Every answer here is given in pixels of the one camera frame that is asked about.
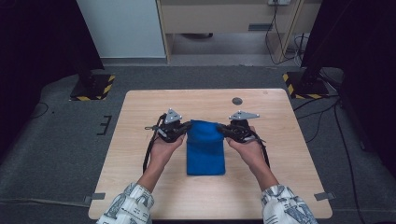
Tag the light wooden desk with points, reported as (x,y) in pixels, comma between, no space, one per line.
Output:
(218,18)

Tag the grey round table grommet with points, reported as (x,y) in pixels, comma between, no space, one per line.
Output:
(237,101)

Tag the blue cloth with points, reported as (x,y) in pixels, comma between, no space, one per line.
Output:
(205,149)

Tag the person's left hand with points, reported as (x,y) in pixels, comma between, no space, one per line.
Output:
(163,152)

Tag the white power strip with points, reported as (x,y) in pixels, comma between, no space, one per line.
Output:
(279,2)

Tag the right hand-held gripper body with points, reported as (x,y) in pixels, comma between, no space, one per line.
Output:
(243,129)

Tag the white cabinet panel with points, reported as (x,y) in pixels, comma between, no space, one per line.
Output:
(124,28)

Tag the person's right hand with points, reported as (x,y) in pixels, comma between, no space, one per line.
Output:
(249,152)

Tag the grey tape piece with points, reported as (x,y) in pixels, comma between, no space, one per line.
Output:
(96,196)
(324,196)

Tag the black yellow-striped stand base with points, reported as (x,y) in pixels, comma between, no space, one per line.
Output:
(306,87)
(93,88)

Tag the black curtain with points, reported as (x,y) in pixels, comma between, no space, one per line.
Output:
(37,46)
(361,46)

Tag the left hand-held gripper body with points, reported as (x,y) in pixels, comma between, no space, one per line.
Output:
(169,129)

